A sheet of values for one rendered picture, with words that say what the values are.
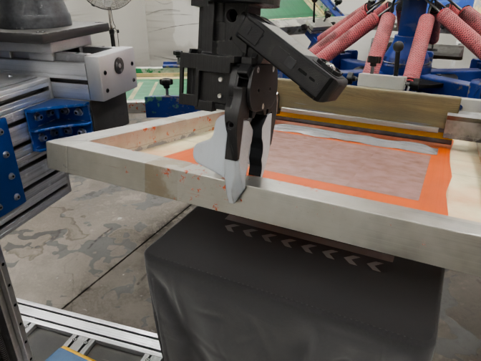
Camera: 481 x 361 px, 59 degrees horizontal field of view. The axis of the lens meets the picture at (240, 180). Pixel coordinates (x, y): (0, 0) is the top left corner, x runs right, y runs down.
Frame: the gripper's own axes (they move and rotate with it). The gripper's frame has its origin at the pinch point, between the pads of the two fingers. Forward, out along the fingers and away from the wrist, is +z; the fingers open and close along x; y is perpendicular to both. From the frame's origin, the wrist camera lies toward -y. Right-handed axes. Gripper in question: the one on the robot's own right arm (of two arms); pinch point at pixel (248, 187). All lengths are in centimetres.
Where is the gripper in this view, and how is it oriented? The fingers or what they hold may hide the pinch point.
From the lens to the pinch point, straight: 47.4
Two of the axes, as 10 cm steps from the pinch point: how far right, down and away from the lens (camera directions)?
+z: -0.7, 9.5, 3.0
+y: -9.0, -1.9, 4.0
